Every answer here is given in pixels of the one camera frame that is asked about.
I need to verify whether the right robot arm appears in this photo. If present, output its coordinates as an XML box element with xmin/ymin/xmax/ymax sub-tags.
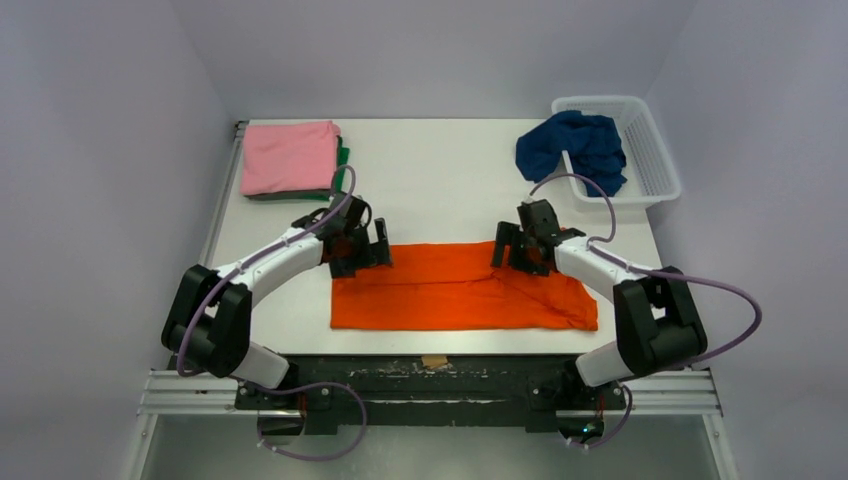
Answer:
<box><xmin>491</xmin><ymin>200</ymin><xmax>708</xmax><ymax>407</ymax></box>

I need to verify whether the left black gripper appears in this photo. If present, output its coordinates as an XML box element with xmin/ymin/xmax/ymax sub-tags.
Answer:
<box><xmin>329</xmin><ymin>218</ymin><xmax>390</xmax><ymax>278</ymax></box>

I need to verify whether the folded green t shirt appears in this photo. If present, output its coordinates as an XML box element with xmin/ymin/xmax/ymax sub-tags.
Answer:
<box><xmin>245</xmin><ymin>136</ymin><xmax>350</xmax><ymax>201</ymax></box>

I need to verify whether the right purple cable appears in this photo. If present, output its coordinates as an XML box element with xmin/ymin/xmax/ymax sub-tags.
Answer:
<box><xmin>523</xmin><ymin>173</ymin><xmax>763</xmax><ymax>450</ymax></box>

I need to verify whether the white plastic basket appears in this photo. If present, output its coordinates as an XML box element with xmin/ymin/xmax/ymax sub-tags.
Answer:
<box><xmin>551</xmin><ymin>95</ymin><xmax>682</xmax><ymax>213</ymax></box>

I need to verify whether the aluminium table frame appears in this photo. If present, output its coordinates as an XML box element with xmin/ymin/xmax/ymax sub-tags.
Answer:
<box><xmin>121</xmin><ymin>119</ymin><xmax>738</xmax><ymax>479</ymax></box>

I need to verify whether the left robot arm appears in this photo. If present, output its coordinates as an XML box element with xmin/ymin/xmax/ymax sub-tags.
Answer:
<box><xmin>161</xmin><ymin>194</ymin><xmax>393</xmax><ymax>409</ymax></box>

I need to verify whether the blue t shirt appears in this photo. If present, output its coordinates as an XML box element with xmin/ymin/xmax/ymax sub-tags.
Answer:
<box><xmin>515</xmin><ymin>110</ymin><xmax>627</xmax><ymax>197</ymax></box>

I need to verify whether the brown tape piece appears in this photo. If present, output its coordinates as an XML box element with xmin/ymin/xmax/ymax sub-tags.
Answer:
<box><xmin>421</xmin><ymin>355</ymin><xmax>450</xmax><ymax>370</ymax></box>

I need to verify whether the folded pink t shirt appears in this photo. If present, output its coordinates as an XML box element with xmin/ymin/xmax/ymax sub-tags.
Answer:
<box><xmin>240</xmin><ymin>121</ymin><xmax>341</xmax><ymax>197</ymax></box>

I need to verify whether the orange t shirt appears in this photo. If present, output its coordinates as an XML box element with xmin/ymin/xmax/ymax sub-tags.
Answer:
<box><xmin>330</xmin><ymin>241</ymin><xmax>598</xmax><ymax>332</ymax></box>

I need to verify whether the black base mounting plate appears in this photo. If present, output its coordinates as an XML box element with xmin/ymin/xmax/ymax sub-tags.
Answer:
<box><xmin>166</xmin><ymin>354</ymin><xmax>685</xmax><ymax>439</ymax></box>

